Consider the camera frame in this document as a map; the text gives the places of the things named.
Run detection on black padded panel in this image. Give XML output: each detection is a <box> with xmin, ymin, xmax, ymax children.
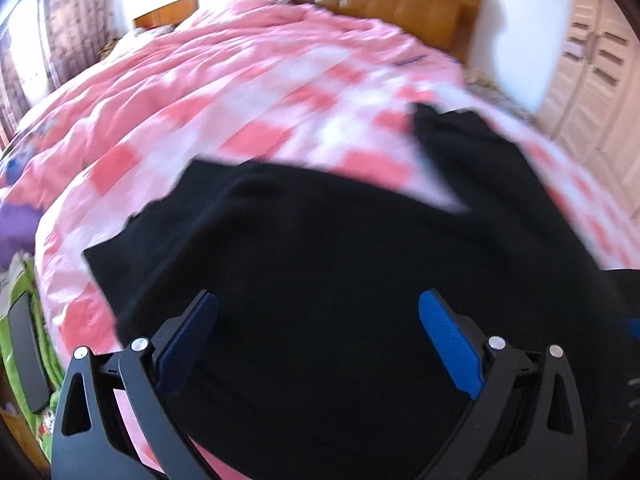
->
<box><xmin>7</xmin><ymin>290</ymin><xmax>52</xmax><ymax>414</ymax></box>

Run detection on light wooden wardrobe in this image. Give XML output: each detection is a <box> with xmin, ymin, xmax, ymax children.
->
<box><xmin>537</xmin><ymin>0</ymin><xmax>640</xmax><ymax>201</ymax></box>

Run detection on pink checked bed sheet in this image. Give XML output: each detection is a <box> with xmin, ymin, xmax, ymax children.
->
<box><xmin>35</xmin><ymin>35</ymin><xmax>640</xmax><ymax>480</ymax></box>

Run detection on black pants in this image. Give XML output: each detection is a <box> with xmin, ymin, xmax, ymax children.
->
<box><xmin>82</xmin><ymin>102</ymin><xmax>626</xmax><ymax>480</ymax></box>

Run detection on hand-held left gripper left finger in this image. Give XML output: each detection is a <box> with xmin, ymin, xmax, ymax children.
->
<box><xmin>50</xmin><ymin>289</ymin><xmax>219</xmax><ymax>480</ymax></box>

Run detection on purple cloth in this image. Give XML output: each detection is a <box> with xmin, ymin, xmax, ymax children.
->
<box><xmin>0</xmin><ymin>199</ymin><xmax>47</xmax><ymax>257</ymax></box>

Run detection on green printed cloth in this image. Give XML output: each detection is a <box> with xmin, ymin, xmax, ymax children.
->
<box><xmin>0</xmin><ymin>255</ymin><xmax>67</xmax><ymax>480</ymax></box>

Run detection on wooden nightstand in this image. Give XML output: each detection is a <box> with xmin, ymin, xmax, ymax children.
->
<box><xmin>132</xmin><ymin>0</ymin><xmax>201</xmax><ymax>31</ymax></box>

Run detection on wooden padded headboard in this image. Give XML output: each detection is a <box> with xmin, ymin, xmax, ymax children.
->
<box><xmin>234</xmin><ymin>0</ymin><xmax>483</xmax><ymax>68</ymax></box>

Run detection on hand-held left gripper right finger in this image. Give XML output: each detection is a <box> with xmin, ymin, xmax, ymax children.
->
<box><xmin>418</xmin><ymin>289</ymin><xmax>589</xmax><ymax>480</ymax></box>

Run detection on pink duvet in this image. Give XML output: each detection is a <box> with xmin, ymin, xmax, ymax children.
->
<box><xmin>0</xmin><ymin>0</ymin><xmax>416</xmax><ymax>196</ymax></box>

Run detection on patterned curtain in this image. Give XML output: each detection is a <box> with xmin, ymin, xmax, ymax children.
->
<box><xmin>0</xmin><ymin>0</ymin><xmax>126</xmax><ymax>148</ymax></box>

